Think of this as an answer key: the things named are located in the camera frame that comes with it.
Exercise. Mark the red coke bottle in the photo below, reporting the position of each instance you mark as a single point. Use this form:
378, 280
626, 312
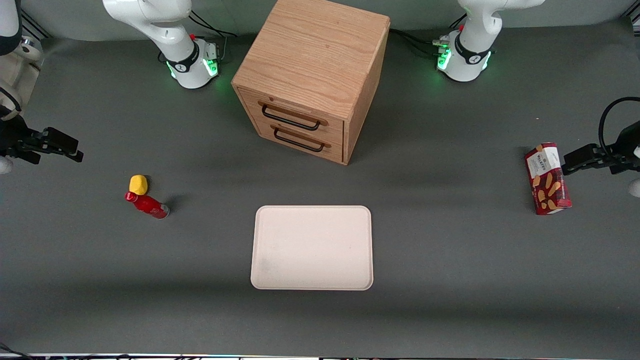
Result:
147, 204

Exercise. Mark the aluminium frame rail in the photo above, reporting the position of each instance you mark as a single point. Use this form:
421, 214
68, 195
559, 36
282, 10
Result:
632, 21
39, 27

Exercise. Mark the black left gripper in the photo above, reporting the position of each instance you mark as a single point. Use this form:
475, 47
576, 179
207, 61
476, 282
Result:
624, 148

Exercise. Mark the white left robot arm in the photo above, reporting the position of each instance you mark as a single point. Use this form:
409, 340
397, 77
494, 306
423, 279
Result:
472, 55

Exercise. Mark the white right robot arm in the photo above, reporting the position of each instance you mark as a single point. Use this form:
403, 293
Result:
170, 30

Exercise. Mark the dark grey table mat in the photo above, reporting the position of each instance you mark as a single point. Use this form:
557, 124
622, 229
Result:
450, 275

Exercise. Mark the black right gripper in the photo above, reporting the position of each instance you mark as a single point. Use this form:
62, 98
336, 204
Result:
12, 139

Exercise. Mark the red shortbread cookie box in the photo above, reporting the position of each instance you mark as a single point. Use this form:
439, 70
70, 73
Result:
547, 180

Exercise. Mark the beige plastic tray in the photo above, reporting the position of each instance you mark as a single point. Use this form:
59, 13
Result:
312, 247

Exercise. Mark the wooden drawer cabinet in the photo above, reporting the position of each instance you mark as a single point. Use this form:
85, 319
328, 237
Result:
315, 50

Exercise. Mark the wooden drawer front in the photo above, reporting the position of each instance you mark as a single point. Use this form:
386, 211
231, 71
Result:
250, 102
335, 152

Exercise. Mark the yellow toy lemon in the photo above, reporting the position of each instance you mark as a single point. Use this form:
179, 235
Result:
138, 184

